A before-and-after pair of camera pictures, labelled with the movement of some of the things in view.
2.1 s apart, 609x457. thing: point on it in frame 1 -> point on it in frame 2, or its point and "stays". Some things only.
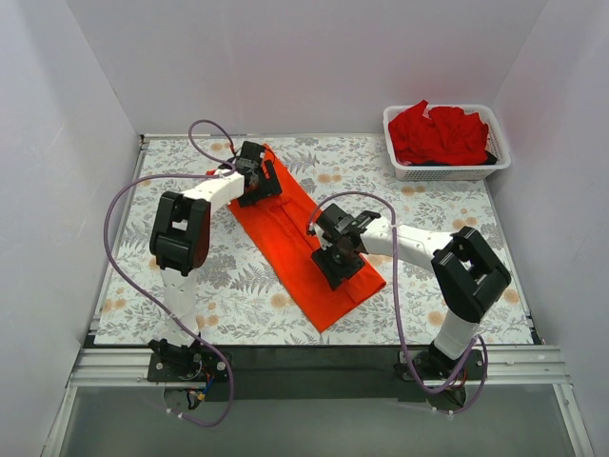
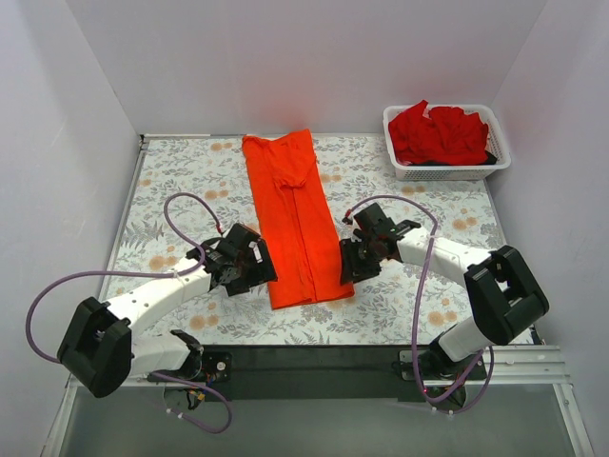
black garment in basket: (491, 159) stays
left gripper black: (265, 183) -> (254, 266)
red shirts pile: (448, 136) stays
